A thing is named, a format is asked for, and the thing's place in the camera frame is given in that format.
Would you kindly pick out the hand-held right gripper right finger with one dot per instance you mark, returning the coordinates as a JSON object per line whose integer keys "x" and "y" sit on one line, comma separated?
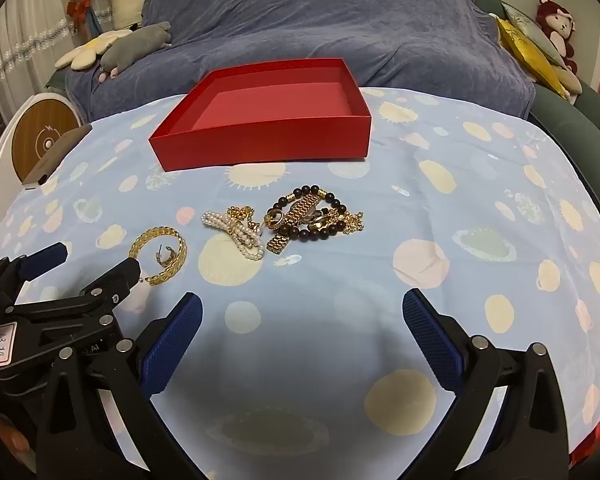
{"x": 432, "y": 340}

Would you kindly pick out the flower shaped plush cushion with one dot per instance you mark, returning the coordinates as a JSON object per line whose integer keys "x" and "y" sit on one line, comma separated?
{"x": 87, "y": 47}

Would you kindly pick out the blue planet print tablecloth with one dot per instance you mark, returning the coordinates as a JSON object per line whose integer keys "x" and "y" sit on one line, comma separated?
{"x": 430, "y": 210}

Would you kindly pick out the red monkey plush toy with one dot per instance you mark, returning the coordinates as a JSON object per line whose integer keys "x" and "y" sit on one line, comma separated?
{"x": 555, "y": 22}

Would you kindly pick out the white round device wooden disc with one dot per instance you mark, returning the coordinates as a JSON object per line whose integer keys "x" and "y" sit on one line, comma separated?
{"x": 35, "y": 135}

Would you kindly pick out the grey plush toy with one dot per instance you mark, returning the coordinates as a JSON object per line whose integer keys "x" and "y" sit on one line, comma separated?
{"x": 130, "y": 47}

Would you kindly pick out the gold shiny cushion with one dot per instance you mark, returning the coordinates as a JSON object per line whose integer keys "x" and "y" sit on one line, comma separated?
{"x": 522, "y": 45}

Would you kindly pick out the green sofa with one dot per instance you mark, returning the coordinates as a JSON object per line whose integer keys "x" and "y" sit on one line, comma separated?
{"x": 560, "y": 110}

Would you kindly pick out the white lace curtain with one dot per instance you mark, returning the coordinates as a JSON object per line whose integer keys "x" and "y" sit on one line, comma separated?
{"x": 25, "y": 45}

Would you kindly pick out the small hoop earring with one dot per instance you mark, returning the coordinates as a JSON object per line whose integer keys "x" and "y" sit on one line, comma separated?
{"x": 161, "y": 258}

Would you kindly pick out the red curtain bow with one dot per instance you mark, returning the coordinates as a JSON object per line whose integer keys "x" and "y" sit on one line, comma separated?
{"x": 77, "y": 10}

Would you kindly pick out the red cardboard box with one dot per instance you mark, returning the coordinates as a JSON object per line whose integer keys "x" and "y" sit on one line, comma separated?
{"x": 260, "y": 145}

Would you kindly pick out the person's left hand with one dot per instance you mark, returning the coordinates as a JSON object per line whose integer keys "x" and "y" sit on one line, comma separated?
{"x": 5, "y": 435}

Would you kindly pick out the brown flat pad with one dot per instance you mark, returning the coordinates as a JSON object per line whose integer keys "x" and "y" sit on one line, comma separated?
{"x": 55, "y": 155}

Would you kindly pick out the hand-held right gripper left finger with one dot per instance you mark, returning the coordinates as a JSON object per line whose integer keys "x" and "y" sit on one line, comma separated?
{"x": 172, "y": 345}

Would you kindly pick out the silver shiny cushion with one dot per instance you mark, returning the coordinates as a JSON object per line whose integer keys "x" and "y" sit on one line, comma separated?
{"x": 527, "y": 25}

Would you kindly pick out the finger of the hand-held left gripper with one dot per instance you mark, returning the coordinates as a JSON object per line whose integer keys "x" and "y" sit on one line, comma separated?
{"x": 42, "y": 260}
{"x": 115, "y": 282}

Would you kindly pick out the grey-blue sofa blanket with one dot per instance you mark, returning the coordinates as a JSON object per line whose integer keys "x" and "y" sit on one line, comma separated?
{"x": 330, "y": 25}

